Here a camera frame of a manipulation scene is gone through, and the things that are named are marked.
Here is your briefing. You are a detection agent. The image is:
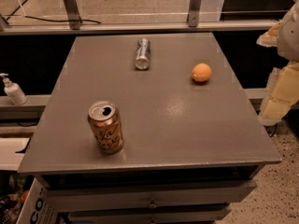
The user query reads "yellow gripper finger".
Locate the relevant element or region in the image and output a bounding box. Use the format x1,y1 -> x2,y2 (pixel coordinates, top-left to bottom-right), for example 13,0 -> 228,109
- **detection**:
258,62 -> 299,126
256,21 -> 280,48

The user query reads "silver redbull can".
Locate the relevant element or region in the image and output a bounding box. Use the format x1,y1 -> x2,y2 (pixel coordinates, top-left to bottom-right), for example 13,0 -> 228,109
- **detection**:
135,38 -> 150,70

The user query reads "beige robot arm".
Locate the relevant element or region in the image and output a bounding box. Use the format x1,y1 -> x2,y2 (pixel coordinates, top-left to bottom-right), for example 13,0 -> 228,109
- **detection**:
257,1 -> 299,126

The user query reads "orange soda can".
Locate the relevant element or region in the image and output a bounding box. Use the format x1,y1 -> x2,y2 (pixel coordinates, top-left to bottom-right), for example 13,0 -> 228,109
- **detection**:
88,101 -> 123,154

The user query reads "orange fruit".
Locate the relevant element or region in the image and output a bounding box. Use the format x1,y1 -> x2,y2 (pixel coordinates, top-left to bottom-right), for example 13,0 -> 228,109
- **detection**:
192,63 -> 212,82

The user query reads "grey drawer cabinet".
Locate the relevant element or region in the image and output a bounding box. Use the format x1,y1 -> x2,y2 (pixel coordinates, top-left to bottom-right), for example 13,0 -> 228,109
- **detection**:
20,33 -> 280,224

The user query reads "white pump bottle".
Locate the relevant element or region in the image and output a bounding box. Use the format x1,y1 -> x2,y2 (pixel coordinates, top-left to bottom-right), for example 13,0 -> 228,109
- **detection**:
0,73 -> 27,105

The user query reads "white cardboard box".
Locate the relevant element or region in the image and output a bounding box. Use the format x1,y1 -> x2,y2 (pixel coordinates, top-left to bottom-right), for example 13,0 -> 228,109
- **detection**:
16,179 -> 58,224

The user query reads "right metal post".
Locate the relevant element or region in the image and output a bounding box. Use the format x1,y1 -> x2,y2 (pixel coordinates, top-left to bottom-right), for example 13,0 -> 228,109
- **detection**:
187,0 -> 202,27

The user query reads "metal post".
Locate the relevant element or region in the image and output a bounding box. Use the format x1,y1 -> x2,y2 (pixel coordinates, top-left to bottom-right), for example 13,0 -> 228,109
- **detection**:
63,0 -> 81,30
187,0 -> 202,27

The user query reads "left metal post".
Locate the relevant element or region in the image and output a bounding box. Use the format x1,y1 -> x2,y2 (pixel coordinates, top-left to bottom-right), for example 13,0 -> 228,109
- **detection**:
63,0 -> 81,30

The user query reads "black cable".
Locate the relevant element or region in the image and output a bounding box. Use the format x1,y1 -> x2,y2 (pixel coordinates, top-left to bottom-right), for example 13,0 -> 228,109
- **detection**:
5,0 -> 102,25

